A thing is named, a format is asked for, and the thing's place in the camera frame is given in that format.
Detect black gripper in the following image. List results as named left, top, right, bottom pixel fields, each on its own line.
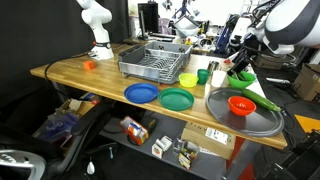
left=227, top=35, right=261, bottom=76

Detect green zucchini piece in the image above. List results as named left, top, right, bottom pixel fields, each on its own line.
left=236, top=73, right=248, bottom=81

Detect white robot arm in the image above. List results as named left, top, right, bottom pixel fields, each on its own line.
left=76, top=0, right=114, bottom=60

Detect white robot arm near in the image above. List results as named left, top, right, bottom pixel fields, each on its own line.
left=227, top=0, right=320, bottom=76

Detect green bowl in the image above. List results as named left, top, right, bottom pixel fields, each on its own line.
left=227, top=71, right=256, bottom=89

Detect red bowl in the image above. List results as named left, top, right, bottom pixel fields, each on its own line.
left=228, top=96, right=256, bottom=116

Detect yellow-green bowl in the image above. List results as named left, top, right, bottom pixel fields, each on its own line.
left=179, top=73, right=198, bottom=88

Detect green plate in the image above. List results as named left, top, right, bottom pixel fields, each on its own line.
left=158, top=88, right=194, bottom=111

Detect blue plate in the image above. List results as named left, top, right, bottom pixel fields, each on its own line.
left=124, top=83, right=159, bottom=104

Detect white cup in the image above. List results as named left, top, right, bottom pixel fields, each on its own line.
left=211, top=70, right=226, bottom=87

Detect metal cup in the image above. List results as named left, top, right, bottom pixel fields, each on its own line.
left=208, top=61, right=220, bottom=73

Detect long green cucumber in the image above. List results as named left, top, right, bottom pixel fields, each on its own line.
left=242, top=89, right=281, bottom=112

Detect dark green cup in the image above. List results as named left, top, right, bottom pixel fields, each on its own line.
left=197, top=69, right=209, bottom=85

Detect grey round tray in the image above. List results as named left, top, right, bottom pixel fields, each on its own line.
left=206, top=88, right=284, bottom=137

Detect cardboard box right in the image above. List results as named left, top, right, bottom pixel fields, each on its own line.
left=293, top=64, right=320, bottom=102

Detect cardboard box under table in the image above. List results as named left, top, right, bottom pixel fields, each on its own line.
left=182, top=122, right=235, bottom=160

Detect grey dish rack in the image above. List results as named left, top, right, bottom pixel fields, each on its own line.
left=118, top=41, right=192, bottom=84

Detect black monitor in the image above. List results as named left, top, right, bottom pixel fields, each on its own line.
left=138, top=1, right=159, bottom=40

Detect orange snack box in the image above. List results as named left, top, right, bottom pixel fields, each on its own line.
left=120, top=116, right=149, bottom=145

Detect orange cube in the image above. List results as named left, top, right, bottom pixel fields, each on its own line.
left=83, top=60, right=95, bottom=70

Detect blue plastic bag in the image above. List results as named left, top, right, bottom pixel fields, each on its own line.
left=40, top=113, right=78, bottom=140

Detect black office chair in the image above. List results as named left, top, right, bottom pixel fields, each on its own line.
left=0, top=100, right=113, bottom=180

